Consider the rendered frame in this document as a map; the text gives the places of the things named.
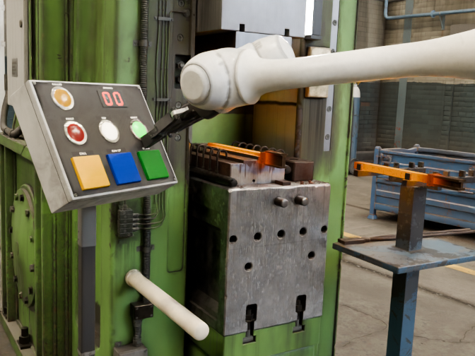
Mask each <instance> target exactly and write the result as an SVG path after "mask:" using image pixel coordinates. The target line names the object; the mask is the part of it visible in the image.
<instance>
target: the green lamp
mask: <svg viewBox="0 0 475 356"><path fill-rule="evenodd" d="M132 128H133V130H134V133H135V134H136V135H137V136H138V137H142V136H143V135H145V134H146V129H145V127H144V126H143V124H141V123H140V122H137V121H135V122H134V123H133V125H132Z"/></svg>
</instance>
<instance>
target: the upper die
mask: <svg viewBox="0 0 475 356"><path fill-rule="evenodd" d="M268 36H271V35H265V34H258V33H251V32H238V31H235V32H224V33H218V34H212V35H201V36H195V49H194V56H196V55H198V54H201V53H203V52H208V51H212V50H217V49H222V48H236V49H237V48H239V47H242V46H244V45H246V44H247V43H253V42H254V41H256V40H258V39H260V38H263V37H268ZM281 37H282V38H283V39H284V40H285V41H287V43H288V44H289V45H290V46H291V42H292V37H285V36H281Z"/></svg>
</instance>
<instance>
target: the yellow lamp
mask: <svg viewBox="0 0 475 356"><path fill-rule="evenodd" d="M54 98H55V100H56V101H57V102H58V103H59V104H60V105H61V106H64V107H68V106H70V105H71V97H70V95H69V94H68V93H67V92H66V91H65V90H62V89H56V90H55V91H54Z"/></svg>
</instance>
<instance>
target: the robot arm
mask: <svg viewBox="0 0 475 356"><path fill-rule="evenodd" d="M408 77H445V78H460V79H468V80H474V81H475V29H473V30H469V31H466V32H461V33H457V34H454V35H449V36H446V37H440V38H436V39H432V40H425V41H420V42H411V43H406V44H395V45H389V46H383V47H373V48H367V49H358V50H352V51H347V52H337V53H331V54H322V55H316V56H311V57H299V58H295V55H294V52H293V49H292V48H291V46H290V45H289V44H288V43H287V41H285V40H284V39H283V38H282V37H281V36H279V35H271V36H268V37H263V38H260V39H258V40H256V41H254V42H253V43H247V44H246V45H244V46H242V47H239V48H237V49H236V48H222V49H217V50H212V51H208V52H203V53H201V54H198V55H196V56H195V57H193V58H192V59H190V60H189V61H188V62H187V63H186V64H185V65H184V68H183V69H182V72H181V74H180V78H181V79H180V85H181V89H182V94H183V96H184V98H185V99H186V101H188V102H186V103H185V104H183V106H182V107H181V108H179V109H175V107H172V108H171V109H170V111H169V112H168V113H167V114H166V115H165V116H164V117H162V118H161V119H160V120H159V121H157V122H156V123H155V124H154V127H155V128H154V129H152V130H151V131H149V132H148V133H146V134H145V135H143V136H142V137H141V141H142V143H143V146H144V148H150V147H151V146H153V145H154V144H156V143H157V142H159V141H161V140H162V139H164V138H165V137H167V136H168V137H169V138H171V137H172V133H174V134H177V133H178V132H180V131H182V130H183V129H186V128H187V127H189V126H191V125H193V124H195V123H197V122H198V121H201V120H202V119H213V118H214V117H215V116H217V115H219V114H220V113H228V112H229V111H230V110H233V109H234V108H236V107H241V106H245V105H253V104H255V103H256V102H258V100H259V99H260V97H261V96H262V95H263V94H265V93H269V92H273V91H277V90H288V89H294V88H306V87H313V86H321V85H334V84H342V83H356V82H363V81H377V80H384V79H392V78H408Z"/></svg>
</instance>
